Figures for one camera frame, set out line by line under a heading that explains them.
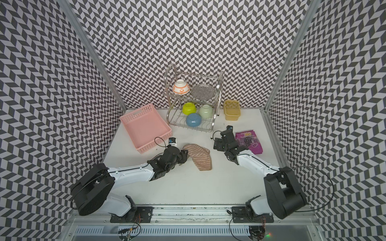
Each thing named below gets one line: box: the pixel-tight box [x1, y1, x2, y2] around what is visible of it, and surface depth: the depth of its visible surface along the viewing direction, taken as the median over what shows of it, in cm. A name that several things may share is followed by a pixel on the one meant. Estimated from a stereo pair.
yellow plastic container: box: [224, 99, 241, 121], surface depth 114 cm
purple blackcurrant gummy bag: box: [235, 130, 263, 155], surface depth 98 cm
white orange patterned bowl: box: [172, 78, 190, 95], surface depth 91 cm
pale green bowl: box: [199, 104, 214, 119], surface depth 108 cm
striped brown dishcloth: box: [182, 143, 213, 171], surface depth 91 cm
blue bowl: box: [185, 112, 202, 128], surface depth 105 cm
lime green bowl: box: [181, 101, 197, 116], surface depth 111 cm
